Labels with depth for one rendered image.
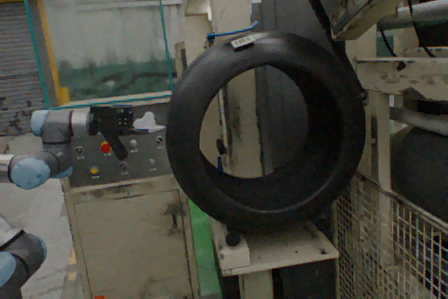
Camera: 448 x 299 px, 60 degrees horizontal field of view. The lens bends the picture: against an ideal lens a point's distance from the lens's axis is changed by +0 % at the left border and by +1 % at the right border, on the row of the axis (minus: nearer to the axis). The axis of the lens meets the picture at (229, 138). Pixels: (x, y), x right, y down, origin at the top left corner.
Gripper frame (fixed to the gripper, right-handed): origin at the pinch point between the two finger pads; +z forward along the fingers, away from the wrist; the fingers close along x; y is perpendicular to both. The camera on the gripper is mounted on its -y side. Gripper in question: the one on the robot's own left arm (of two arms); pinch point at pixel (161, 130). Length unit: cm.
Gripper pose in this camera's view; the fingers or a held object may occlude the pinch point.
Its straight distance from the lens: 117.6
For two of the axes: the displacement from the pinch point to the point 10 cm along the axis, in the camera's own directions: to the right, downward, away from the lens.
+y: 0.2, -9.8, -2.0
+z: 9.9, 0.0, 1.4
